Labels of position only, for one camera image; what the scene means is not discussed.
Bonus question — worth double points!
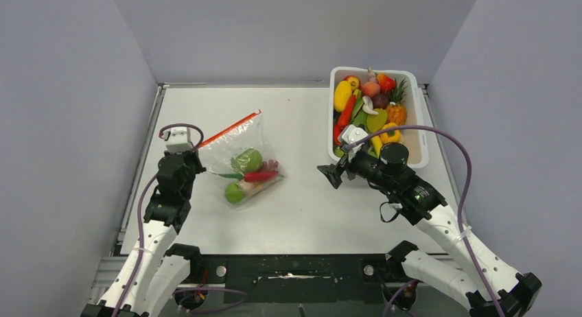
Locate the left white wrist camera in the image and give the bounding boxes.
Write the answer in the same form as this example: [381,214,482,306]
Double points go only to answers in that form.
[159,127,194,154]

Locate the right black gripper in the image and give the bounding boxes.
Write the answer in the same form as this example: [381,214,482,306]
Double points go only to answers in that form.
[318,146,396,193]

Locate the green toy chili pepper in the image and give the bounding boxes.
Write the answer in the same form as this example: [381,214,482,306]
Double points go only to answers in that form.
[209,172,244,180]

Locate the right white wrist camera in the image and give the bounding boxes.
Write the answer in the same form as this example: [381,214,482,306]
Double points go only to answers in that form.
[338,125,368,152]

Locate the green toy cabbage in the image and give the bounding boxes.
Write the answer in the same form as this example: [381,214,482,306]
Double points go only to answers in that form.
[231,148,264,174]

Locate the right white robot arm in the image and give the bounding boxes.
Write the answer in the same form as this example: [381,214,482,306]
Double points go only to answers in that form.
[317,143,542,316]

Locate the toy peach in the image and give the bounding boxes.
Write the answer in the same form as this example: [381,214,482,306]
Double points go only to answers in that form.
[361,82,381,97]

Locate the yellow toy mango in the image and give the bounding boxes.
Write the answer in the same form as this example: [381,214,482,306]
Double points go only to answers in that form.
[333,80,353,113]

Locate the purple toy grapes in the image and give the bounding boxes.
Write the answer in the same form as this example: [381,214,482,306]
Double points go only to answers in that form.
[259,159,279,172]

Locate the red toy chili pepper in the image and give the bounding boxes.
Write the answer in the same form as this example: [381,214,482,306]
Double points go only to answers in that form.
[243,170,279,183]

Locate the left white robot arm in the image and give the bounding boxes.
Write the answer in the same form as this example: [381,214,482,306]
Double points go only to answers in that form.
[81,150,206,316]

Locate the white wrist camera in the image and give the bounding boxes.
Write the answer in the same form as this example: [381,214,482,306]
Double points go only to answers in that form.
[159,127,194,154]
[338,125,368,152]

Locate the aluminium frame rail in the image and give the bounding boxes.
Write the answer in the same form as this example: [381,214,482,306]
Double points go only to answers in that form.
[91,254,462,288]

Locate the green toy vegetable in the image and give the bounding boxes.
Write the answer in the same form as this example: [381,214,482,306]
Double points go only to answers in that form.
[224,182,246,204]

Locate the white toy mushroom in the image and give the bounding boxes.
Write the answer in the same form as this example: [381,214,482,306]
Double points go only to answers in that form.
[362,95,378,115]

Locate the clear zip top bag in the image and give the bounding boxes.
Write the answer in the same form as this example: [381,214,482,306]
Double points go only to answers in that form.
[199,111,285,207]

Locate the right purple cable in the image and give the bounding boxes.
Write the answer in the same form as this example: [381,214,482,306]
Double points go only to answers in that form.
[343,124,507,317]

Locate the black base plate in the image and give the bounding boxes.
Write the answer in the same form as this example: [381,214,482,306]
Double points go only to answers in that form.
[173,254,418,316]

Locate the toy pineapple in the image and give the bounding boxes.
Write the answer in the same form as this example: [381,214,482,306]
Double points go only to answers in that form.
[386,80,407,126]

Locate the yellow toy bell pepper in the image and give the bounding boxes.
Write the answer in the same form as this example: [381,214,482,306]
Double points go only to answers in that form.
[380,122,404,145]

